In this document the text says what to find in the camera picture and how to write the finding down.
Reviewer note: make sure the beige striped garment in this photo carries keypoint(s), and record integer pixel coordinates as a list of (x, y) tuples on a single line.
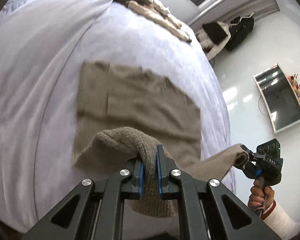
[(156, 12)]

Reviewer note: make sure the lavender embossed bedspread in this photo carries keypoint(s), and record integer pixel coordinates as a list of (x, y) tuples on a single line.
[(43, 44)]

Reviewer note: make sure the white sleeve forearm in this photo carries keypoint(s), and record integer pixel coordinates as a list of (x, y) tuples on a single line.
[(279, 221)]

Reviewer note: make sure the grey curtain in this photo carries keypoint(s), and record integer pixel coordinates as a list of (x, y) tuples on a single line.
[(227, 10)]

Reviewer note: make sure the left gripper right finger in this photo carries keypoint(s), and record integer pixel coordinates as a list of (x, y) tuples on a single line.
[(207, 209)]

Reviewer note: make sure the black bag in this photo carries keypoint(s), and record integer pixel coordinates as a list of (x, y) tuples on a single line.
[(231, 34)]

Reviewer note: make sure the brown knit sweater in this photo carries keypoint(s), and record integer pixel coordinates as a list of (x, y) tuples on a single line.
[(125, 111)]

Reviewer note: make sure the beige fluffy clothes pile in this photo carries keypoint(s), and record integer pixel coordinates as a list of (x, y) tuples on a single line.
[(211, 45)]

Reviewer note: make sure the person's right hand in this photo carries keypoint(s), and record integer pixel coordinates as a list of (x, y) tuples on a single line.
[(261, 198)]

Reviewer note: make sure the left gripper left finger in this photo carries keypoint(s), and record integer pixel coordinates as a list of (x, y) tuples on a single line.
[(93, 209)]

